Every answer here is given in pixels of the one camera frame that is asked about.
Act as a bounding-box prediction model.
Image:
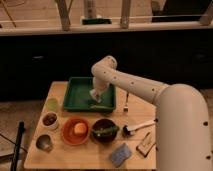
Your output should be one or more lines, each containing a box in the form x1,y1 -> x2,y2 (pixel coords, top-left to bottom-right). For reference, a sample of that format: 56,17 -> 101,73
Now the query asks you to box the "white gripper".
93,77 -> 109,96

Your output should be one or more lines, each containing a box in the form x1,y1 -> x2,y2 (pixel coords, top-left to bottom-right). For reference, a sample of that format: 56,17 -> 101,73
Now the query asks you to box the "grey blue towel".
89,89 -> 101,103

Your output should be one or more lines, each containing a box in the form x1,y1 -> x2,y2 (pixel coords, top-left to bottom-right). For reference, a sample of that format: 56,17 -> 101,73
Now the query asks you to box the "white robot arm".
91,55 -> 213,171

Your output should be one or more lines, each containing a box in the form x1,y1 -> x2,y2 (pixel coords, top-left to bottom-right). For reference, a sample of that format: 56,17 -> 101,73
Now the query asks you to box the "green plastic tray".
63,77 -> 116,113

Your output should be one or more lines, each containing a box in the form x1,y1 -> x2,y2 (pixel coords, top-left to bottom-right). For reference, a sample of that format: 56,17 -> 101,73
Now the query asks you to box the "pale green bean pod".
90,105 -> 110,109

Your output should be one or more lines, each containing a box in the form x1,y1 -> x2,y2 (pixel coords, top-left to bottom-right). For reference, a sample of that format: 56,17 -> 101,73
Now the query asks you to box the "dark brown bowl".
91,119 -> 119,144

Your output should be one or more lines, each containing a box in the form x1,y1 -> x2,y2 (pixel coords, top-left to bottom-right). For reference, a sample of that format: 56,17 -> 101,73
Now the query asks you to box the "green cucumber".
92,126 -> 120,136

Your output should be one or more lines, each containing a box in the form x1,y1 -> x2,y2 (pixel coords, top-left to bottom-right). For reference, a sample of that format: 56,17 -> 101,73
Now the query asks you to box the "orange fruit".
74,123 -> 87,135

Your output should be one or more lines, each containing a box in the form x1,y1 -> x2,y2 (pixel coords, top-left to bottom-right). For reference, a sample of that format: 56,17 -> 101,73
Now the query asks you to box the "light green cup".
45,98 -> 59,112

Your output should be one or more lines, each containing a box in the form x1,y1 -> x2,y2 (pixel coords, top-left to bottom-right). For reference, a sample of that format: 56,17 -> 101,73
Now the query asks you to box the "black white brush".
123,120 -> 155,136

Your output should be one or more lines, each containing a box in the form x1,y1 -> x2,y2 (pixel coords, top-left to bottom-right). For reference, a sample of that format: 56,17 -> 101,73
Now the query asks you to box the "orange plate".
61,117 -> 90,145

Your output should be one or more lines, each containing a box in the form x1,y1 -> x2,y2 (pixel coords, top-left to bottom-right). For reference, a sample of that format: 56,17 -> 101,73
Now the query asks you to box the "white cup with contents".
42,112 -> 59,130

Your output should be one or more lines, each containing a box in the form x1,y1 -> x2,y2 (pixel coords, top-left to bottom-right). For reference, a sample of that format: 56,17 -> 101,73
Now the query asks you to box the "green box on shelf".
82,18 -> 112,25

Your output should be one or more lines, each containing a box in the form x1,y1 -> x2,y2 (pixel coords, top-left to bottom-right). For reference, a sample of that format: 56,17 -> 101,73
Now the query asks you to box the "blue sponge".
109,143 -> 132,167

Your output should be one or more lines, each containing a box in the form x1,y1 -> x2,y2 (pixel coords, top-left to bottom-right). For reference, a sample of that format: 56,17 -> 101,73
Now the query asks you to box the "brown wooden block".
136,132 -> 155,157

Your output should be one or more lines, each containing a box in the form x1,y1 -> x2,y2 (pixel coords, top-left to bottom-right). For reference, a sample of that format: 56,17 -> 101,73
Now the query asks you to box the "metal cup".
36,134 -> 53,152

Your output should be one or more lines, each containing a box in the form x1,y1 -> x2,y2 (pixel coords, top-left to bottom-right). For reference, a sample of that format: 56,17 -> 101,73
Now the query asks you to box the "black pole stand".
10,121 -> 25,171

